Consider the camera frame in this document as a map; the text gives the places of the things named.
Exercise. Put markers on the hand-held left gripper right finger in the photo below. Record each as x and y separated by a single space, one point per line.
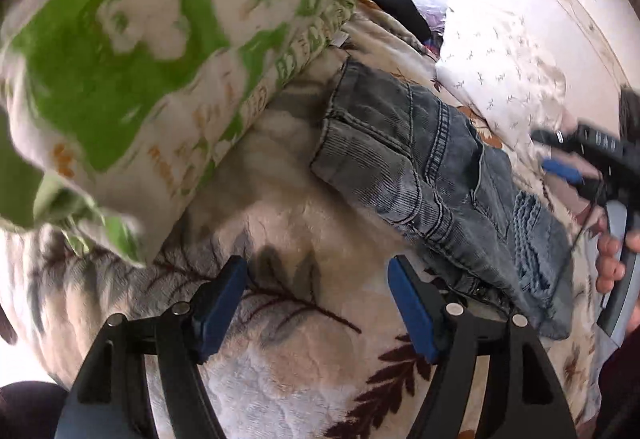
412 314

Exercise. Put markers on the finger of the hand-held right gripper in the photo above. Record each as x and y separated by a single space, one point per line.
562 169
555 138

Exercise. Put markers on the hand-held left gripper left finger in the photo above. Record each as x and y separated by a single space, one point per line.
222 314

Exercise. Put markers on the blue denim pants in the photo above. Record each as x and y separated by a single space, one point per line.
425 169

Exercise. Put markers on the person's right hand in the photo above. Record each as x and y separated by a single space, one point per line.
610 264

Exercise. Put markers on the white patterned pillow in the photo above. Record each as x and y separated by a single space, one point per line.
500 69

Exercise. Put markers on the leaf printed blanket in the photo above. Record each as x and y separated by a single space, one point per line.
300 229

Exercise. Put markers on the purple cloth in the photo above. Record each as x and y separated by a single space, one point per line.
434 26

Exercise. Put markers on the black cloth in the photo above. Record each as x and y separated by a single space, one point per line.
400 4

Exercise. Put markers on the green patterned folded blanket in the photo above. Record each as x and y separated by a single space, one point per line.
125 44

